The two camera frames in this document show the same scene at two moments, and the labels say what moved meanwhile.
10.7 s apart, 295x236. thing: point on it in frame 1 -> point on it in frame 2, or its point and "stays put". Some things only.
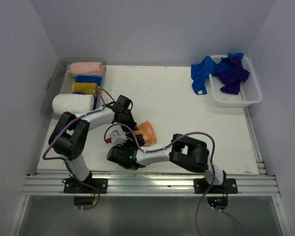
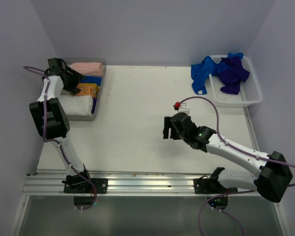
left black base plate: (71, 186) stays put
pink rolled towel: (86, 69) stays put
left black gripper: (132, 125) -> (76, 78)
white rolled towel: (72, 103) stays put
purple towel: (231, 78) stays put
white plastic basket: (249, 93) stays put
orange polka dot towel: (146, 129) -> (88, 89)
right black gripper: (139, 139) -> (167, 124)
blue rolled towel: (89, 79) stays put
